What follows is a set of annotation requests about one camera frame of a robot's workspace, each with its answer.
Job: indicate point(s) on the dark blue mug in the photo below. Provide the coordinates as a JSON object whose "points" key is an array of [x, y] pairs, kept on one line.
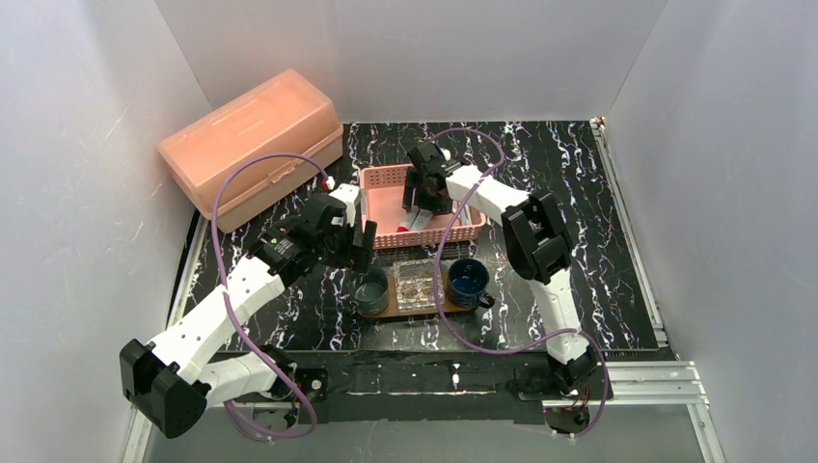
{"points": [[466, 285]]}

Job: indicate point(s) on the pink plastic storage box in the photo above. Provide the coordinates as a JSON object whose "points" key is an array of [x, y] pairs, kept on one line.
{"points": [[242, 158]]}

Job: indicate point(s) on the pink perforated plastic basket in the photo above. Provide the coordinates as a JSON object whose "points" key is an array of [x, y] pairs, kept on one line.
{"points": [[382, 204]]}

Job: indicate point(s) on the aluminium frame rail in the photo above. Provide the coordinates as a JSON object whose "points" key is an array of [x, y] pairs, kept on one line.
{"points": [[668, 382]]}

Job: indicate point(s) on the clear acrylic holder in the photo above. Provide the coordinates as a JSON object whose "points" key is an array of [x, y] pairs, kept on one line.
{"points": [[414, 283]]}

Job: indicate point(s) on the oval wooden tray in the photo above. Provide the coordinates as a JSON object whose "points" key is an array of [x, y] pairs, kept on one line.
{"points": [[394, 310]]}

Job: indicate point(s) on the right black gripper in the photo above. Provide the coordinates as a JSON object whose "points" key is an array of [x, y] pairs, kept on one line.
{"points": [[421, 175]]}

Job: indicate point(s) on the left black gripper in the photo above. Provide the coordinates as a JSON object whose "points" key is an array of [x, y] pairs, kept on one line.
{"points": [[348, 236]]}

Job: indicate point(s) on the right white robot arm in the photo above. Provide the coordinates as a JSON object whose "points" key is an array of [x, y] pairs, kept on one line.
{"points": [[537, 244]]}

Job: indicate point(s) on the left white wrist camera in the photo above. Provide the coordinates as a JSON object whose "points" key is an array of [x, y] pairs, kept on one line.
{"points": [[350, 195]]}

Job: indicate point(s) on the white toothpaste tube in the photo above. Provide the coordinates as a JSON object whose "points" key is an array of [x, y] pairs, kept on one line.
{"points": [[421, 220], [406, 222]]}

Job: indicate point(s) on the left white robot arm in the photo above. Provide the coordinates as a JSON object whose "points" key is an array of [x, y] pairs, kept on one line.
{"points": [[172, 379]]}

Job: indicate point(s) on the dark green mug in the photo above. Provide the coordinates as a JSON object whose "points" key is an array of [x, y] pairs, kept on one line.
{"points": [[369, 295]]}

